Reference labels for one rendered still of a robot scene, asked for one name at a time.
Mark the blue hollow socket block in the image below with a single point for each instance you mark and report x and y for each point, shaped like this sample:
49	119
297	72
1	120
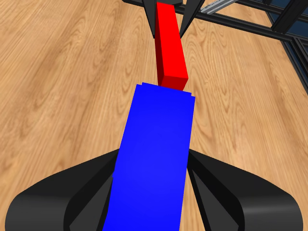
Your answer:
154	156

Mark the thin red peg bar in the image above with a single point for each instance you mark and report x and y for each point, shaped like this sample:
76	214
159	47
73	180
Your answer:
172	53

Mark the grey aluminium rail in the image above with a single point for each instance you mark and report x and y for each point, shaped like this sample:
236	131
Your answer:
214	7

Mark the black table frame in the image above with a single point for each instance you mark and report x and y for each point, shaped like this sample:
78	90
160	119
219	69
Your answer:
240	24

